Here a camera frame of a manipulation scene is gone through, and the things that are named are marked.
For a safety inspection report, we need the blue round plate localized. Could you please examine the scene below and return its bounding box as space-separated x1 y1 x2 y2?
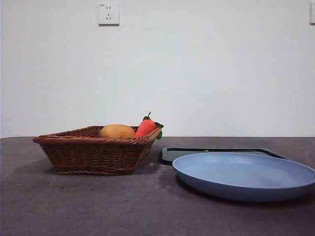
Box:
172 152 315 203

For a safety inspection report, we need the orange carrot with green leaves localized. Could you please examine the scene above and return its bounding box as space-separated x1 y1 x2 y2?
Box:
133 112 164 140

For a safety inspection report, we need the black rectangular tray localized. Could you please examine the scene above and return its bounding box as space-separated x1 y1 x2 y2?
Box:
160 147 288 166

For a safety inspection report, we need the yellow-brown potato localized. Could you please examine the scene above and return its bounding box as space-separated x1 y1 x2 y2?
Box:
99 124 136 139

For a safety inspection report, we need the brown wicker basket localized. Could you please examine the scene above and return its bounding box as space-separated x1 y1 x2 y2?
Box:
32 125 162 176

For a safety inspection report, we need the white wall socket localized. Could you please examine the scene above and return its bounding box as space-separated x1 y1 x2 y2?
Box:
98 2 121 26

